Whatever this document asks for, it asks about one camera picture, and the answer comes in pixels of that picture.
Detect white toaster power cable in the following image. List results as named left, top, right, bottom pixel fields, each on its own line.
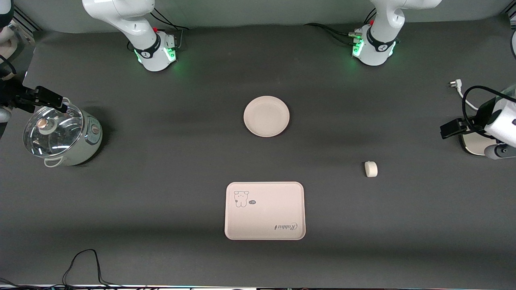
left=449, top=80, right=480, bottom=111

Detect electric pot with glass lid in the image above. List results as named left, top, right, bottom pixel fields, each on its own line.
left=23, top=101, right=103, bottom=168

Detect black left arm base cables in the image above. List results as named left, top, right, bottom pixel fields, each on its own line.
left=303, top=8, right=377, bottom=46

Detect beige rectangular rabbit-print tray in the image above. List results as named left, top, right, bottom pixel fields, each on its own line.
left=225, top=182, right=306, bottom=240

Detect aluminium frame rail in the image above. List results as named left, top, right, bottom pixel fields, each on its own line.
left=11, top=5, right=42, bottom=33

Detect black left arm wrist cable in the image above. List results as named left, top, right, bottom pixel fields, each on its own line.
left=462, top=85, right=516, bottom=130

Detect black arm base cables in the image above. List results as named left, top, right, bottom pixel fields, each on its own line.
left=150, top=8, right=190, bottom=51
left=303, top=8, right=377, bottom=46

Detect round beige plate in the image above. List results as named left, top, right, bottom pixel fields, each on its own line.
left=243, top=95, right=290, bottom=138

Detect beige round object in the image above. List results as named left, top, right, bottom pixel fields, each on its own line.
left=0, top=25, right=20, bottom=58

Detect cream toaster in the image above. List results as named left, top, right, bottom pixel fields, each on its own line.
left=460, top=128, right=495, bottom=156

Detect thin black floor cable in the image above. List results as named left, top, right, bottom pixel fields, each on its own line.
left=0, top=249, right=133, bottom=290

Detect black right arm base cables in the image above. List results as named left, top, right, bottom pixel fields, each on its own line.
left=150, top=8, right=190, bottom=51

